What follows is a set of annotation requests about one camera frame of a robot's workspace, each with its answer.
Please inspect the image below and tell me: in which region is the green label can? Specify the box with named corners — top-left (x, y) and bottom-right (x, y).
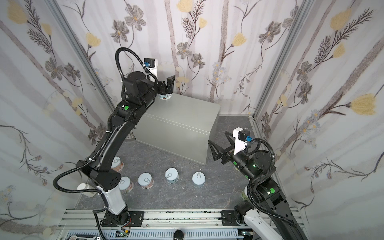
top-left (159, 94), bottom-right (172, 101)

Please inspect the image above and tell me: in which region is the teal label can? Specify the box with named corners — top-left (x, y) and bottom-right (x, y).
top-left (165, 168), bottom-right (179, 184)

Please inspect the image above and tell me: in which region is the red label can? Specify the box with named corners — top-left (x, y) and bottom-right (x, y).
top-left (138, 173), bottom-right (154, 190)

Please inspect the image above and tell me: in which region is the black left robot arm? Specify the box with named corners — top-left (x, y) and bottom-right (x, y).
top-left (76, 71), bottom-right (176, 216)

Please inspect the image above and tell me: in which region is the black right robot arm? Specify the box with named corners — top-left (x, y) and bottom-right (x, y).
top-left (208, 128), bottom-right (307, 240)

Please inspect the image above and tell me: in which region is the orange label can by arm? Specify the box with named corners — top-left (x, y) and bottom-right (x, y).
top-left (111, 156), bottom-right (124, 172)

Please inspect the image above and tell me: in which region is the lime label can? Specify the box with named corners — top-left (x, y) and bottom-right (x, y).
top-left (242, 186), bottom-right (250, 202)

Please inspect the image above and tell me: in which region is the grey metal cabinet box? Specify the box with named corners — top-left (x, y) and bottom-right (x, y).
top-left (133, 94), bottom-right (221, 165)

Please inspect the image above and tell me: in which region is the pink label can front-left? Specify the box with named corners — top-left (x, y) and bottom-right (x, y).
top-left (119, 177), bottom-right (134, 193)

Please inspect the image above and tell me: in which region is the white pill bottle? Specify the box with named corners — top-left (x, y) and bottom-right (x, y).
top-left (77, 183), bottom-right (97, 198)

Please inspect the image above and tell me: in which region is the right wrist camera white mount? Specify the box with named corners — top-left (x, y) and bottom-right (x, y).
top-left (233, 128), bottom-right (253, 155)

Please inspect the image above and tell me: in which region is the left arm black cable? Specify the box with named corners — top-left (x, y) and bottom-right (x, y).
top-left (53, 47), bottom-right (158, 240)

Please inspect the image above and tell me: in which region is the aluminium corner frame left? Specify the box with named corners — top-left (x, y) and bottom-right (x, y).
top-left (45, 1), bottom-right (115, 112)

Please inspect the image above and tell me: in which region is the aluminium corner frame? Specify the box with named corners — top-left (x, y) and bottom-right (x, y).
top-left (45, 1), bottom-right (115, 112)
top-left (248, 0), bottom-right (316, 208)

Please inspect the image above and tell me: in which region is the aluminium corner frame right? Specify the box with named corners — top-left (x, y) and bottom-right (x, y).
top-left (248, 0), bottom-right (316, 208)

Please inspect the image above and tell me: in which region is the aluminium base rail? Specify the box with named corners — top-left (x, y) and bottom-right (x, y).
top-left (55, 208), bottom-right (310, 240)

